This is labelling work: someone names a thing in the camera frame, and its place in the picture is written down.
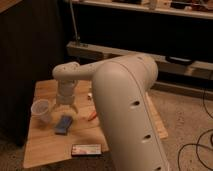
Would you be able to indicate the wooden table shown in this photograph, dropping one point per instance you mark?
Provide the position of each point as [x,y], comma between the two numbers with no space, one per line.
[44,145]

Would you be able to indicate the orange carrot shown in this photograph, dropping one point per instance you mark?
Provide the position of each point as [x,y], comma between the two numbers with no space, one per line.
[92,116]

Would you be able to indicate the blue sponge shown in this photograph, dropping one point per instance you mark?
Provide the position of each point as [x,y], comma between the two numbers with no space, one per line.
[63,125]

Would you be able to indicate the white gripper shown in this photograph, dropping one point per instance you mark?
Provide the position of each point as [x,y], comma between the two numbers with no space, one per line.
[65,95]

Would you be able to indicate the metal lamp pole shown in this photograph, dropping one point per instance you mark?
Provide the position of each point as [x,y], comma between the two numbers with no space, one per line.
[76,35]

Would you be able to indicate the wooden shelf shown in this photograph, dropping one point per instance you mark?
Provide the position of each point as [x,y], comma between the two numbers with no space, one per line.
[142,8]

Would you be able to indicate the red white eraser box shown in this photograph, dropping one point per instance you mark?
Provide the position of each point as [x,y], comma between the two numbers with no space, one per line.
[86,150]

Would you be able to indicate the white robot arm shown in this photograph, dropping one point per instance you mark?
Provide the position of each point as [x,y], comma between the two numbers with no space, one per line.
[119,87]

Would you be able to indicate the translucent plastic cup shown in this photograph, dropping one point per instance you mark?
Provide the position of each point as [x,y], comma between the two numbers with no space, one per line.
[41,110]

